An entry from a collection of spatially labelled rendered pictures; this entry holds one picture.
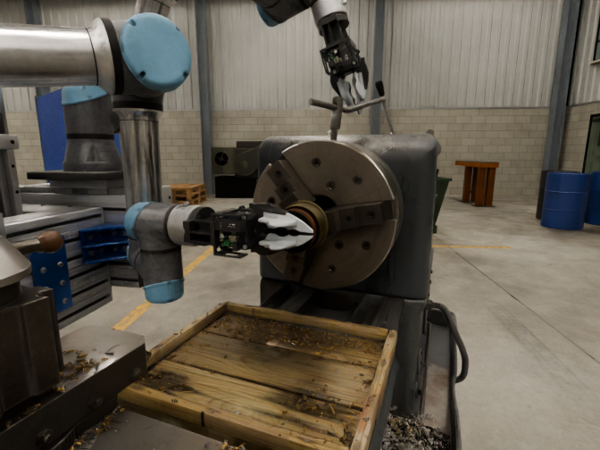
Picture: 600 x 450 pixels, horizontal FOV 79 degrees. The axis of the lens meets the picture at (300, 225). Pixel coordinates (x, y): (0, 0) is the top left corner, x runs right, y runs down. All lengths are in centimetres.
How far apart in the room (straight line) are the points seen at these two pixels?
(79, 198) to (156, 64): 57
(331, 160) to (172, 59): 33
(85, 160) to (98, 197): 10
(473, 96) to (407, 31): 254
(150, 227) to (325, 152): 36
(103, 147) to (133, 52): 51
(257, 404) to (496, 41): 1183
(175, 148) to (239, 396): 1126
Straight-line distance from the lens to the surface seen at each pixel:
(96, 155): 113
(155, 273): 73
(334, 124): 77
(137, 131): 82
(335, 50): 89
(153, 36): 69
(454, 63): 1165
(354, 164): 72
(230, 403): 55
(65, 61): 68
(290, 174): 73
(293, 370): 60
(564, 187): 706
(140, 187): 82
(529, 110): 1220
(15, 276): 33
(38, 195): 124
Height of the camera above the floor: 121
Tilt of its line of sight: 11 degrees down
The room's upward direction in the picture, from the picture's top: straight up
